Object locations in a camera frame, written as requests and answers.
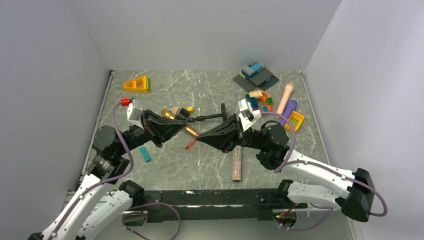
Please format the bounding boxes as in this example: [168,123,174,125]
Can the beige small wooden block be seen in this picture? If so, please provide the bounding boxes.
[171,106,180,116]

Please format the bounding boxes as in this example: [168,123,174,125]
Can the gold microphone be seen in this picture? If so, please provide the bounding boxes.
[161,108,199,138]

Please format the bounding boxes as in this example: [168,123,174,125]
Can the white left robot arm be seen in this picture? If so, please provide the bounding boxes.
[29,104,187,240]

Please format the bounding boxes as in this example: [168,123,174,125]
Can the orange ring brick assembly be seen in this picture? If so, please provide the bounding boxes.
[245,90,274,112]

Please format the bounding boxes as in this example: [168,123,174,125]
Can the grey baseplate brick stack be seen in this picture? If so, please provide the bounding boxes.
[233,62,280,92]

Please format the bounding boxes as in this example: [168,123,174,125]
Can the yellow orange window brick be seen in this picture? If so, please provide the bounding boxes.
[288,111,305,132]

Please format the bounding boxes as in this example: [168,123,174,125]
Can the black microphone stand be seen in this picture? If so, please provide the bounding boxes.
[174,103,228,123]

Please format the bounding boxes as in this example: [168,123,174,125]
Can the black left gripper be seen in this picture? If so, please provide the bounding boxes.
[115,108,187,156]

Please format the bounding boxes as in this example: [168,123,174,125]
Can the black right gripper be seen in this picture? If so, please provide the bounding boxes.
[196,113,267,154]

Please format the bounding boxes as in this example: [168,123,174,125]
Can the pink toy microphone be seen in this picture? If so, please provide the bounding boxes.
[276,82,295,115]

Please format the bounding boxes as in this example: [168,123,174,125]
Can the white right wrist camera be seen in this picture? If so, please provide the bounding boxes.
[238,98,262,132]

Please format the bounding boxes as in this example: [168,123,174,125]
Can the orange green triangular brick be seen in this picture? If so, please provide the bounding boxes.
[122,76,150,93]

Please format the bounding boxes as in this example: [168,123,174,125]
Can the teal small block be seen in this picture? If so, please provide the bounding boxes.
[139,146,152,163]

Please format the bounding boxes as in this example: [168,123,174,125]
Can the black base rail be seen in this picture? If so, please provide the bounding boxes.
[127,188,307,223]

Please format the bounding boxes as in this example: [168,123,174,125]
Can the purple toy microphone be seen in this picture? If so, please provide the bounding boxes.
[279,99,298,127]

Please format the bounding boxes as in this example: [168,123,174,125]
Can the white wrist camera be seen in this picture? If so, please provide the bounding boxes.
[238,98,262,132]
[120,97,143,128]

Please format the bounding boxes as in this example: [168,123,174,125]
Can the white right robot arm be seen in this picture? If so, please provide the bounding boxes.
[196,114,376,223]

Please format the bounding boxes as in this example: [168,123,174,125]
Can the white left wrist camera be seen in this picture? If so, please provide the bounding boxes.
[120,97,143,128]

